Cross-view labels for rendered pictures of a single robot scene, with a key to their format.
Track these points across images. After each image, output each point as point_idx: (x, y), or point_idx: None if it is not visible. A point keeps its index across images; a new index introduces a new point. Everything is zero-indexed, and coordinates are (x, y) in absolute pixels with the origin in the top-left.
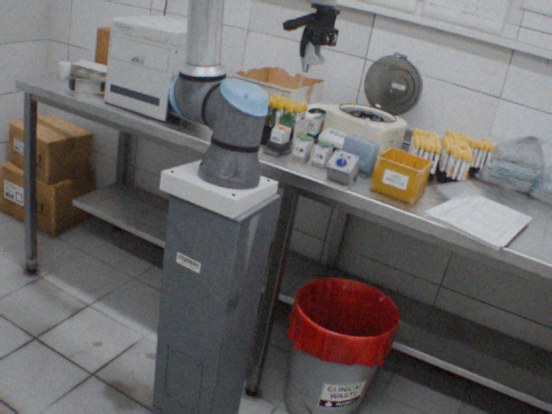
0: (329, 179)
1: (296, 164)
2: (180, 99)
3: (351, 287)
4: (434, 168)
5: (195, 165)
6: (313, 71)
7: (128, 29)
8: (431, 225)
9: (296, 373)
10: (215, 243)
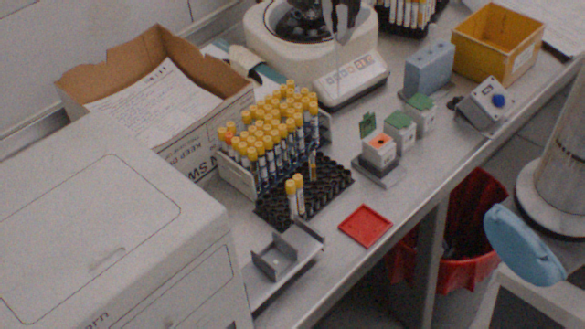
0: (483, 130)
1: (428, 156)
2: (581, 262)
3: None
4: (434, 5)
5: (560, 295)
6: (105, 23)
7: (90, 328)
8: (579, 62)
9: (460, 305)
10: None
